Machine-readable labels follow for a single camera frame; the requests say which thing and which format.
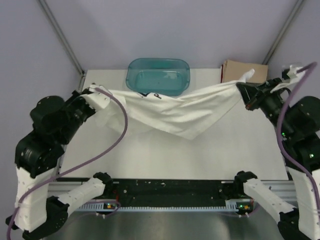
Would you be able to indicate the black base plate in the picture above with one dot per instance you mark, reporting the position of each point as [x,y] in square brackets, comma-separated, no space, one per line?
[171,193]

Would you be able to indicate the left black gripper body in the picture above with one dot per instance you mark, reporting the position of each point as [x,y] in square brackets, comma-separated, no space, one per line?
[79,111]

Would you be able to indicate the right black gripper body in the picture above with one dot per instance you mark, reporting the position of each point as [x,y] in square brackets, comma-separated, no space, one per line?
[269,102]

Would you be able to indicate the folded beige t shirt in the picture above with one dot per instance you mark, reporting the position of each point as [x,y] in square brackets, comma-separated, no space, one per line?
[233,70]

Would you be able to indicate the aluminium frame post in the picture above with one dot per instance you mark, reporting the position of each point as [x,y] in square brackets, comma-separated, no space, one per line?
[293,14]
[60,36]

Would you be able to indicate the white t shirt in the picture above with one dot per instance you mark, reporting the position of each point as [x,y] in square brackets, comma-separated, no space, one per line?
[188,115]

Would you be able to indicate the right aluminium frame post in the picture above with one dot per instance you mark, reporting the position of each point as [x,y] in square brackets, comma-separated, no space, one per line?
[293,14]

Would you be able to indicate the left aluminium frame post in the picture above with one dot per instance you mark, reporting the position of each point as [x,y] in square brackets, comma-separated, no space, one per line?
[60,36]

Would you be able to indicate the teal plastic basin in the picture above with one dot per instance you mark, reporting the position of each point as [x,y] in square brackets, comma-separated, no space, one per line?
[165,76]

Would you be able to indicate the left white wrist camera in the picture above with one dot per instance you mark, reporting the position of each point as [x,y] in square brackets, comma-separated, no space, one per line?
[96,99]

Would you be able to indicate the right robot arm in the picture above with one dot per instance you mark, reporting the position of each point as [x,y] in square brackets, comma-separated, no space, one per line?
[302,158]

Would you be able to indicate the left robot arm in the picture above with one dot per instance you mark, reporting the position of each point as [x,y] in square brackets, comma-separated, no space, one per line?
[54,123]

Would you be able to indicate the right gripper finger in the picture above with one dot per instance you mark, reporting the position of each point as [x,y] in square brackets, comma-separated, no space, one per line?
[255,86]
[245,96]

